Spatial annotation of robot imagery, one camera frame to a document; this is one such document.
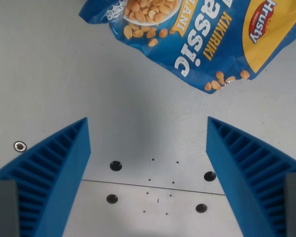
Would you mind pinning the silver table screw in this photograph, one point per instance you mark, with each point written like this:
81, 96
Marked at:
20, 146

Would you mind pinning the blue peanut snack bag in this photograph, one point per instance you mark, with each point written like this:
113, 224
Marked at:
202, 34

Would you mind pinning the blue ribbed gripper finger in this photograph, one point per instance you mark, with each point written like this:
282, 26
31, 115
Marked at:
239, 158
59, 158

